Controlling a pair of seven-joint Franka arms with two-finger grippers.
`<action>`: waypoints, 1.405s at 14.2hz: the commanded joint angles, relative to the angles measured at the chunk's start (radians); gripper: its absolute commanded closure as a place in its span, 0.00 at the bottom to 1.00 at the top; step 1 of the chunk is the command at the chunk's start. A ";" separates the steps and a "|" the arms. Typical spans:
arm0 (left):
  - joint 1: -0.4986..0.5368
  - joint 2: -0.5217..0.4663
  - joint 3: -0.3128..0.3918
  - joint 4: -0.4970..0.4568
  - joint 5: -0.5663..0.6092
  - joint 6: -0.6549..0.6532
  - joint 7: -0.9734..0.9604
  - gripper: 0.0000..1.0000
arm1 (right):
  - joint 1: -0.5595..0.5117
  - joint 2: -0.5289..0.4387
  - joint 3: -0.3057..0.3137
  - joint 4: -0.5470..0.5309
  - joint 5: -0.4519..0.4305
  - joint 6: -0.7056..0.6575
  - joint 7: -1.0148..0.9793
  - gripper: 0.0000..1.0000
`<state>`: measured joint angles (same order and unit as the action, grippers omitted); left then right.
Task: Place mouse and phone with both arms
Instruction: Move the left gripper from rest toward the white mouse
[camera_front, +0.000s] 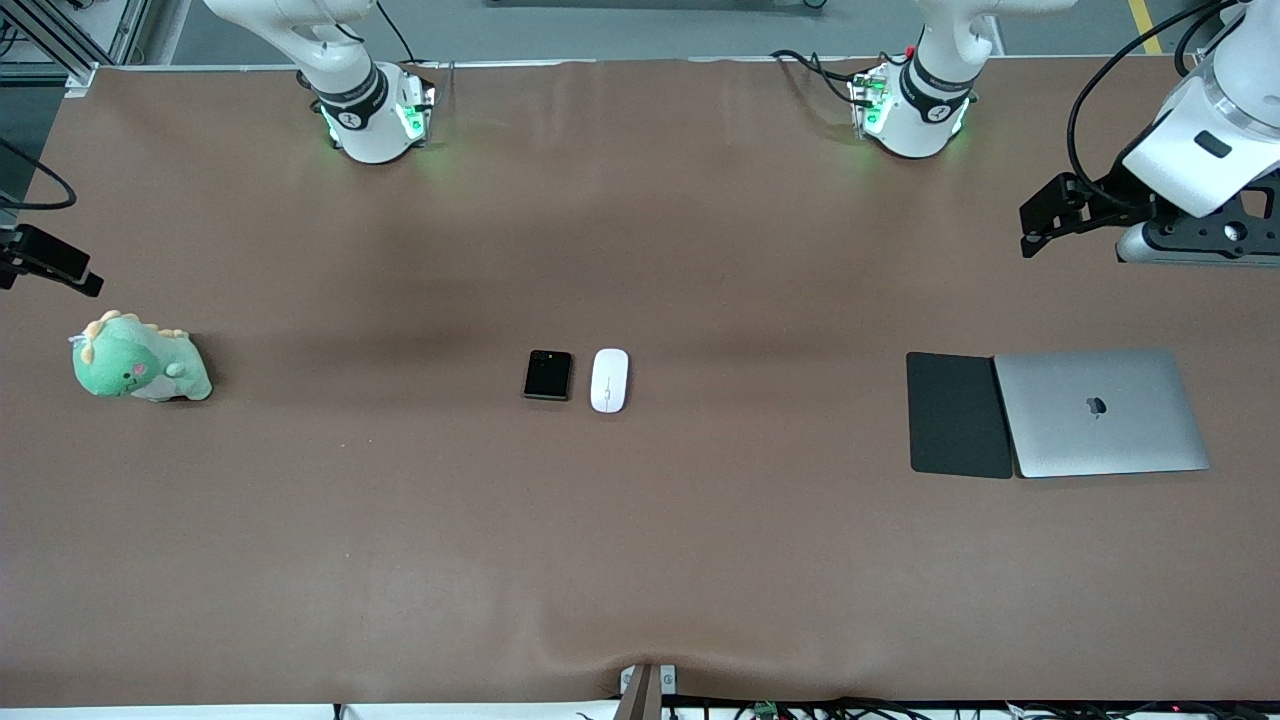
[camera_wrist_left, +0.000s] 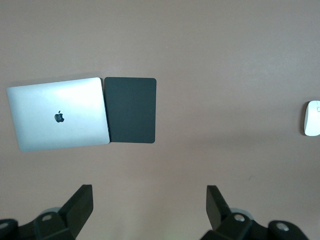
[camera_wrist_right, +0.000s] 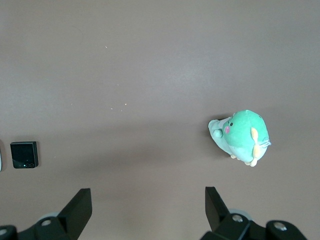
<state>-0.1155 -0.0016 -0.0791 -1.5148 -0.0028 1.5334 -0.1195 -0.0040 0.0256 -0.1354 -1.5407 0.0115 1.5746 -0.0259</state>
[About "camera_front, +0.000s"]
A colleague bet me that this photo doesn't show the black right base cable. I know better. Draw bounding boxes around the black right base cable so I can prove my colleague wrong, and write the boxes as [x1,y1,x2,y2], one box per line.
[374,0,422,67]

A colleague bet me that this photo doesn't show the white computer mouse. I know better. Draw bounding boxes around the white computer mouse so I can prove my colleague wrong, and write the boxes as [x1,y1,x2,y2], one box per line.
[590,347,631,415]

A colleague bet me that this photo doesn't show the green dinosaur plush toy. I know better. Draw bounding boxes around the green dinosaur plush toy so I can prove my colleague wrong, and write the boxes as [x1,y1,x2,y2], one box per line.
[68,309,214,404]

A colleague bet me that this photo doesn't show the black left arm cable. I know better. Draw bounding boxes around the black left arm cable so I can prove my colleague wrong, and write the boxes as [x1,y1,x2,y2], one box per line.
[1064,0,1247,189]

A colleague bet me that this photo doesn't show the black phone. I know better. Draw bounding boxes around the black phone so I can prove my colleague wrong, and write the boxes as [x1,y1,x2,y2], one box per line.
[523,349,574,403]

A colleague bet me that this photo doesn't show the black left base cables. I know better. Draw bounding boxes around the black left base cables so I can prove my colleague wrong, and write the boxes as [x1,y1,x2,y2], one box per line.
[770,47,883,109]

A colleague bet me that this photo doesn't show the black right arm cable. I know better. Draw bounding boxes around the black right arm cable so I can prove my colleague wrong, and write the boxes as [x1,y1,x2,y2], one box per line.
[0,134,79,212]

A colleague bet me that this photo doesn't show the silver closed laptop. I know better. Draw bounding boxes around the silver closed laptop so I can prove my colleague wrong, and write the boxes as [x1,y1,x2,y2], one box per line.
[993,347,1212,480]

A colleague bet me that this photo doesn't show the aluminium frame profile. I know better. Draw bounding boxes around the aluminium frame profile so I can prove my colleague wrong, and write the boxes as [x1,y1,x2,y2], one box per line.
[0,0,153,97]

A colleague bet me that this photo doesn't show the brown table cover mat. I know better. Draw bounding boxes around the brown table cover mat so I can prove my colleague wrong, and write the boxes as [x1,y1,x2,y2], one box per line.
[0,56,1280,708]

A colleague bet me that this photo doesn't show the black mouse pad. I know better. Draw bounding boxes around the black mouse pad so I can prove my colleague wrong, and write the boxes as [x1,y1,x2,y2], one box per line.
[906,351,1016,480]

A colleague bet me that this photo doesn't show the camera bracket at table edge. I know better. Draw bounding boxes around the camera bracket at table edge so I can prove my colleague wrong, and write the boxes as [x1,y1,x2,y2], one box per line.
[618,662,679,720]

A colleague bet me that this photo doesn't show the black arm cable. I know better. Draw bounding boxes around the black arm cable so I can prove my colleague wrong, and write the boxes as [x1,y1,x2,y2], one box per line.
[0,134,79,212]
[1064,0,1247,189]

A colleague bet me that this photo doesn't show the black left camera mount plate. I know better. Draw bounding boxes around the black left camera mount plate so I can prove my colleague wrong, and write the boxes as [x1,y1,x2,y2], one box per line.
[1148,185,1280,252]

